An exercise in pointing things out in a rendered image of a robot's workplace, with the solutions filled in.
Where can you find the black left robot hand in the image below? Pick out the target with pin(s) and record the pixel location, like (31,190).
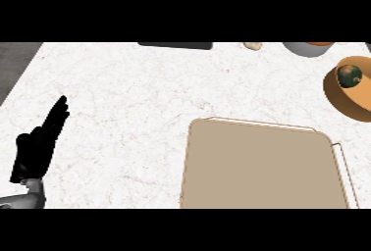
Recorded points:
(39,147)

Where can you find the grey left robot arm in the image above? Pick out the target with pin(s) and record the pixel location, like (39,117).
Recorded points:
(30,197)

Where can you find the beige tray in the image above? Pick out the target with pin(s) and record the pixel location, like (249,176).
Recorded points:
(263,168)

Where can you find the orange pot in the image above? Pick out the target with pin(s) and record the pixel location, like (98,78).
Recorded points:
(355,98)

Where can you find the dark green squash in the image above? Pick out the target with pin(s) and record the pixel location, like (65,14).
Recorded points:
(349,75)

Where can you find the flat dark grey object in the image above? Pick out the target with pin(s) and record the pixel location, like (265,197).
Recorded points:
(176,45)

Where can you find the small beige vegetable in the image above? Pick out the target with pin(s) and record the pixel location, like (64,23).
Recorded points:
(253,45)

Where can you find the grey bowl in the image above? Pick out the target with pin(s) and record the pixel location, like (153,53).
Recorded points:
(309,49)

